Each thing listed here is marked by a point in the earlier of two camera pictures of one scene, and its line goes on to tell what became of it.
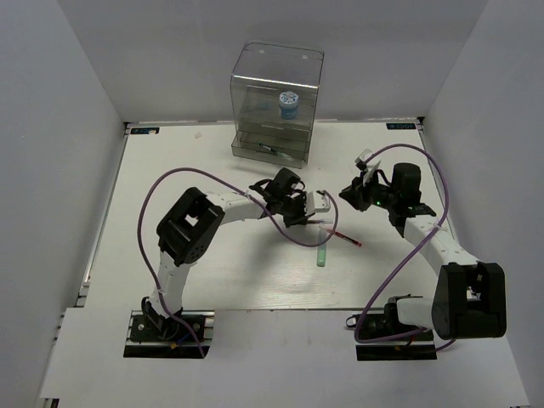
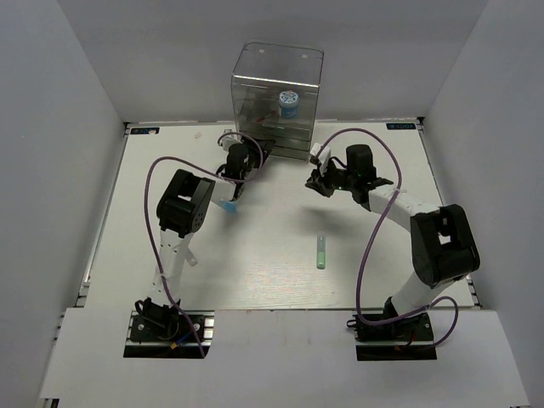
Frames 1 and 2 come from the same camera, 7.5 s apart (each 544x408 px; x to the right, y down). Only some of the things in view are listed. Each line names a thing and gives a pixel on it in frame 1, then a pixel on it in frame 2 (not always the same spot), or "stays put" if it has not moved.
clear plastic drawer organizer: x=262 y=73 stays put
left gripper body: x=292 y=210 -> x=254 y=158
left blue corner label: x=144 y=130 stays put
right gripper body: x=382 y=195 -> x=341 y=178
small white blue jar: x=288 y=104 stays put
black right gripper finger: x=357 y=195 -> x=325 y=190
